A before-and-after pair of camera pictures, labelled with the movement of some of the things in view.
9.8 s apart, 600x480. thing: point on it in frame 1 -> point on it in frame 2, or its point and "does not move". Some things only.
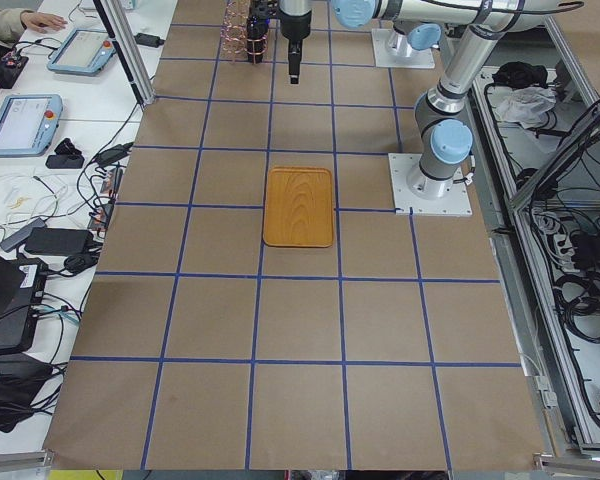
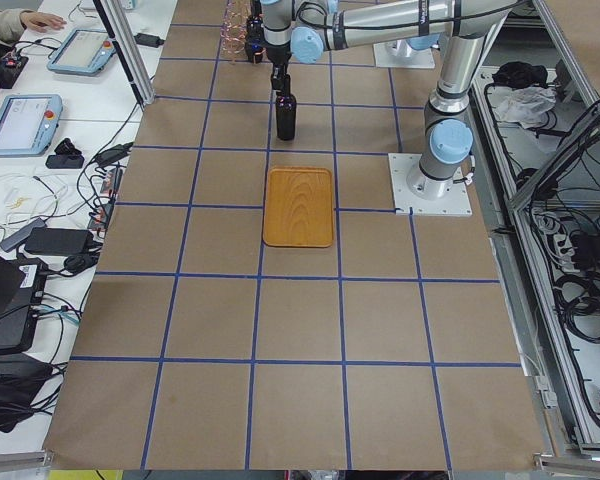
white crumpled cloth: x=526 y=105 does not move
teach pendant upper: x=84 y=52 does not move
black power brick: x=58 y=241 does not move
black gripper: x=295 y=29 -> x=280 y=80
